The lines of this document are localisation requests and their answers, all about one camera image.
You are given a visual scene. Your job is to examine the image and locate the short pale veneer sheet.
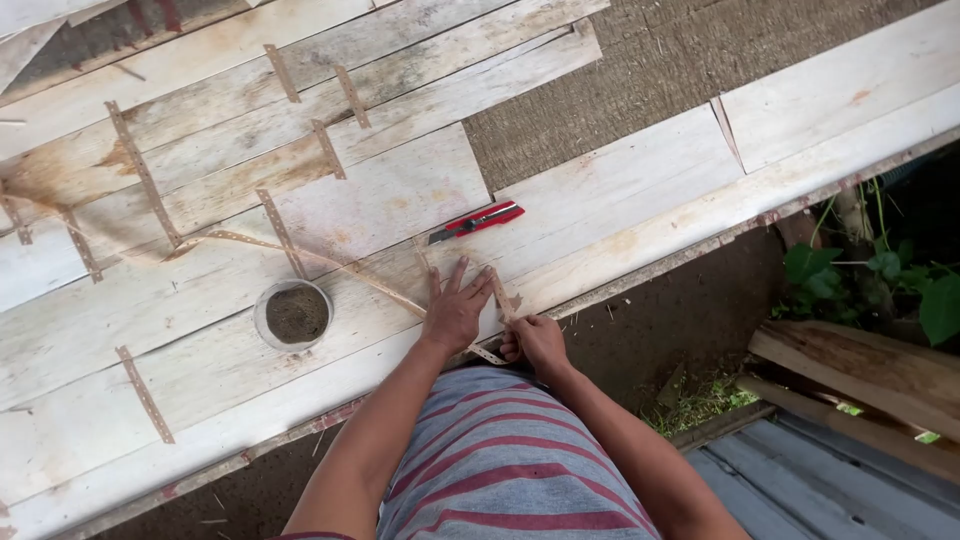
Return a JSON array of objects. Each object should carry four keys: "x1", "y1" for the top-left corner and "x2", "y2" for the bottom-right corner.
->
[{"x1": 718, "y1": 0, "x2": 960, "y2": 175}]

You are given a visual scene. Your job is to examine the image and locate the grey red striped shirt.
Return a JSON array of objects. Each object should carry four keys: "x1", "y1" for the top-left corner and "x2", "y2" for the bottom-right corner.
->
[{"x1": 270, "y1": 366, "x2": 663, "y2": 540}]

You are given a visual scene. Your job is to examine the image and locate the brown burlap mat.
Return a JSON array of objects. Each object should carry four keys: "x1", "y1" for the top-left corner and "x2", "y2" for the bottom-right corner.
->
[{"x1": 462, "y1": 0, "x2": 940, "y2": 193}]

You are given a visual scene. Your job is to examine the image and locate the taped pale veneer sheets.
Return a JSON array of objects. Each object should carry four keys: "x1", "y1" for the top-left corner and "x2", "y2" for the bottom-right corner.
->
[{"x1": 0, "y1": 0, "x2": 610, "y2": 315}]

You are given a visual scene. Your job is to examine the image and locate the wide pale veneer sheet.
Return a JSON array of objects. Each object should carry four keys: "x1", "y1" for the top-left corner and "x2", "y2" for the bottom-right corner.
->
[{"x1": 0, "y1": 103, "x2": 745, "y2": 421}]

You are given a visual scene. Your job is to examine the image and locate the green leafy plants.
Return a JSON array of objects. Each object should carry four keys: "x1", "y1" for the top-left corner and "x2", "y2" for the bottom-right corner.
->
[{"x1": 772, "y1": 176, "x2": 960, "y2": 348}]

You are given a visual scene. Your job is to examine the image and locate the weathered wooden planks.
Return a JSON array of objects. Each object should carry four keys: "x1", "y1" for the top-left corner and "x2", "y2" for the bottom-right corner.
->
[{"x1": 735, "y1": 318, "x2": 960, "y2": 486}]

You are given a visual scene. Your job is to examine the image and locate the long perforated tape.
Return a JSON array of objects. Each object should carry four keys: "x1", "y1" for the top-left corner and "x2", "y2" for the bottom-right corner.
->
[{"x1": 161, "y1": 228, "x2": 524, "y2": 367}]

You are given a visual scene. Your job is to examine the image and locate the grey metal sheet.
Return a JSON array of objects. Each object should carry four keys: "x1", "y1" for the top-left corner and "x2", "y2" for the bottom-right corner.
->
[{"x1": 686, "y1": 416, "x2": 960, "y2": 540}]

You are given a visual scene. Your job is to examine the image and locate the long narrow veneer strip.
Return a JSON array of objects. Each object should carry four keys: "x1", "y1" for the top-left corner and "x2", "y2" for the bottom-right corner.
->
[{"x1": 0, "y1": 84, "x2": 960, "y2": 540}]

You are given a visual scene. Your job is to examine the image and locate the red utility knife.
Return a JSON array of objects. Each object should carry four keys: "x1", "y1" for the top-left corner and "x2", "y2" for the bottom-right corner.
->
[{"x1": 427, "y1": 200, "x2": 526, "y2": 247}]

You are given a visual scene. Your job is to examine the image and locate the patch of grass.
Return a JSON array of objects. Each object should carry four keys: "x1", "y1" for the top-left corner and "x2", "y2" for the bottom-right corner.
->
[{"x1": 643, "y1": 373, "x2": 760, "y2": 439}]

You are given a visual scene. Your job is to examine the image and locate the glued perforated tape strips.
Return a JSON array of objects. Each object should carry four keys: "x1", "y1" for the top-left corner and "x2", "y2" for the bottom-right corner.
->
[{"x1": 0, "y1": 43, "x2": 372, "y2": 445}]

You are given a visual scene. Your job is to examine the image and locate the person's left hand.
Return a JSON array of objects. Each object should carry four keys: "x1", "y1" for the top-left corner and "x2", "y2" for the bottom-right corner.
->
[{"x1": 420, "y1": 256, "x2": 498, "y2": 358}]

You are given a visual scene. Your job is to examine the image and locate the person's right hand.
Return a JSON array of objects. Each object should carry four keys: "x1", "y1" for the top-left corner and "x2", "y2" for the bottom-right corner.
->
[{"x1": 498, "y1": 313, "x2": 571, "y2": 376}]

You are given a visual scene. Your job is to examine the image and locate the round tub of brown paste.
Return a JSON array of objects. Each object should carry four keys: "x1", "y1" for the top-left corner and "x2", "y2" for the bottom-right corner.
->
[{"x1": 252, "y1": 279, "x2": 335, "y2": 354}]

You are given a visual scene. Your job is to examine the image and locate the thin veneer sliver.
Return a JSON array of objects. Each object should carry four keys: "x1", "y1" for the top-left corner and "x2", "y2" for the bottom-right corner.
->
[{"x1": 709, "y1": 94, "x2": 745, "y2": 174}]

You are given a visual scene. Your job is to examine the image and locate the loose white veneer scraps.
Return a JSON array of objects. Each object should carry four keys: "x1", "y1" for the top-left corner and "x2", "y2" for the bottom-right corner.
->
[{"x1": 0, "y1": 0, "x2": 130, "y2": 93}]

